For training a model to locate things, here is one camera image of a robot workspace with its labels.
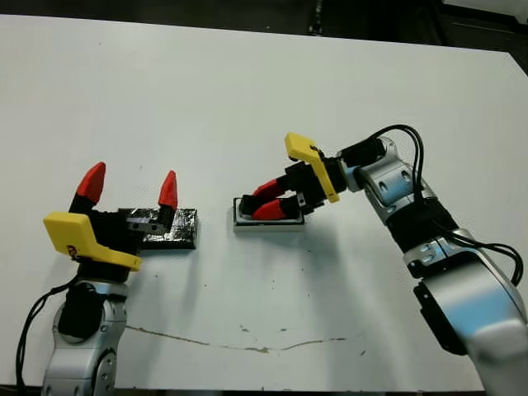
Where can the white panel beyond table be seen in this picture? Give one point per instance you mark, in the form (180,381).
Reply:
(486,8)

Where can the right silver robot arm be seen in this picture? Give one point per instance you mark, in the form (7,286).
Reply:
(466,297)

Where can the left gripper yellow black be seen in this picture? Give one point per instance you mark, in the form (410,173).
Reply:
(103,239)

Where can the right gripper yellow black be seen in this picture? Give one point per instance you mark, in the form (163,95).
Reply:
(319,181)

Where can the black slim camera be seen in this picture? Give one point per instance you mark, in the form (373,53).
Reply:
(247,205)

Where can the black glossy box lid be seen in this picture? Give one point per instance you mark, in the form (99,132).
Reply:
(183,231)

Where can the white camera box base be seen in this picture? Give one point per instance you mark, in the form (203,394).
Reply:
(268,229)

